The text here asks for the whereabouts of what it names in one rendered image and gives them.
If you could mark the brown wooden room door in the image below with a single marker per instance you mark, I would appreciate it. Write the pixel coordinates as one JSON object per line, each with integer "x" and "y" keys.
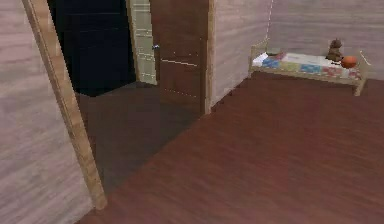
{"x": 180, "y": 40}

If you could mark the orange basketball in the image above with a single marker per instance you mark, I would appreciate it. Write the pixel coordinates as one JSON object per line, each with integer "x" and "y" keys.
{"x": 349, "y": 62}

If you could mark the wooden bed with patchwork quilt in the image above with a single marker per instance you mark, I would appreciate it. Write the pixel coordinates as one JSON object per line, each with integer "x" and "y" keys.
{"x": 310, "y": 68}

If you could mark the white pillow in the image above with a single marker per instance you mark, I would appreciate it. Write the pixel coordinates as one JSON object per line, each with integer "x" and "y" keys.
{"x": 259, "y": 60}

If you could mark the brown teddy bear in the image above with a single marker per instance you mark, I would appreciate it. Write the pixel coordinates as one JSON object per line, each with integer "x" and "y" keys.
{"x": 334, "y": 50}

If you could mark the pale panelled room door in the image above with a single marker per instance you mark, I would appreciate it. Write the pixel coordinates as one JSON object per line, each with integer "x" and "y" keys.
{"x": 144, "y": 40}

